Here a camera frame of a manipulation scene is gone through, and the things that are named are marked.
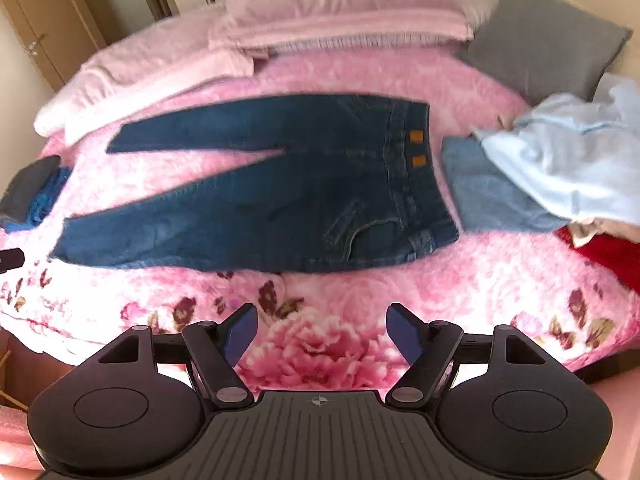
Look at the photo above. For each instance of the dark blue denim jeans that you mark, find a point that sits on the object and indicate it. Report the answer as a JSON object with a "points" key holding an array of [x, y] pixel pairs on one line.
{"points": [[347, 184]]}

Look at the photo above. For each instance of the wooden door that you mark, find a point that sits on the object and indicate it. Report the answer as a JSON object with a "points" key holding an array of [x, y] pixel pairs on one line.
{"points": [[58, 35]]}

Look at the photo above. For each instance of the folded dark grey garment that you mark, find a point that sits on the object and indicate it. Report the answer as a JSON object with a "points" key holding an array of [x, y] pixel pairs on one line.
{"points": [[25, 186]]}

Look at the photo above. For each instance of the red garment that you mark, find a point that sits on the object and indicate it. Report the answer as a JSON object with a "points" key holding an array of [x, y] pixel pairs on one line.
{"points": [[619, 256]]}

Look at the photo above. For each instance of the grey pillow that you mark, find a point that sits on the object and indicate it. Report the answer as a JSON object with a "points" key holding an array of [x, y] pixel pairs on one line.
{"points": [[541, 47]]}

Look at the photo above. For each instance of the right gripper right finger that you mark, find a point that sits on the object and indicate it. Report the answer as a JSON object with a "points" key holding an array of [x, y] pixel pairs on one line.
{"points": [[429, 350]]}

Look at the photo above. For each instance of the pink floral fleece blanket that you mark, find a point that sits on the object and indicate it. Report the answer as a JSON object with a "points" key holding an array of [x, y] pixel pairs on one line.
{"points": [[316, 330]]}

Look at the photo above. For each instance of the light blue shirt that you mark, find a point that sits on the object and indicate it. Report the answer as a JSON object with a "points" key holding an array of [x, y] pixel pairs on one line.
{"points": [[578, 159]]}

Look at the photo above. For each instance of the folded bright blue garment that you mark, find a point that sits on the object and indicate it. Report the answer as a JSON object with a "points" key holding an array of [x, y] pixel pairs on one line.
{"points": [[42, 204]]}

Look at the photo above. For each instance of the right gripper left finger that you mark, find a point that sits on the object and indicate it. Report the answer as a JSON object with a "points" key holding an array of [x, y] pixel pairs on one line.
{"points": [[215, 349]]}

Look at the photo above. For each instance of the light blue folded jeans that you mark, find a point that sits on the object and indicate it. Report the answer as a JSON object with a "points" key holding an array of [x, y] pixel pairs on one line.
{"points": [[485, 198]]}

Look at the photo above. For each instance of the folded light pink quilt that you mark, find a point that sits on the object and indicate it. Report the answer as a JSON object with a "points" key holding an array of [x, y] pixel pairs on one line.
{"points": [[260, 24]]}

